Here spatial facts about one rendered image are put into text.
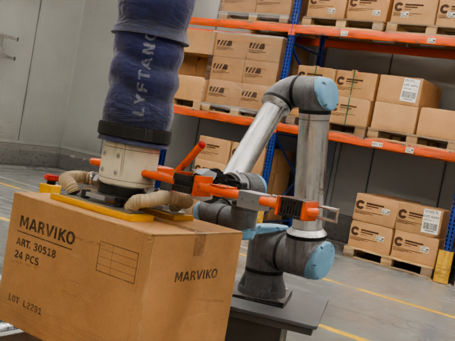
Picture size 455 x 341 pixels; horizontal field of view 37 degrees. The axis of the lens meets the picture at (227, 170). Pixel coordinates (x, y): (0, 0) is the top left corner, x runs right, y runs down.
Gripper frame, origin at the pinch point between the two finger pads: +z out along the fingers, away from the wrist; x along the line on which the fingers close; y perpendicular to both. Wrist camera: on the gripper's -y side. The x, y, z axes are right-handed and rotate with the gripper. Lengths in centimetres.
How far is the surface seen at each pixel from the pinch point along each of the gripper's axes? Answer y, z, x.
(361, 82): 261, -707, 112
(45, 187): 111, -46, -21
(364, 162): 287, -835, 5
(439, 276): 107, -692, -113
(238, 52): 459, -698, 133
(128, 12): 27, 11, 45
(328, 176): 338, -828, -26
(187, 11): 16, -2, 49
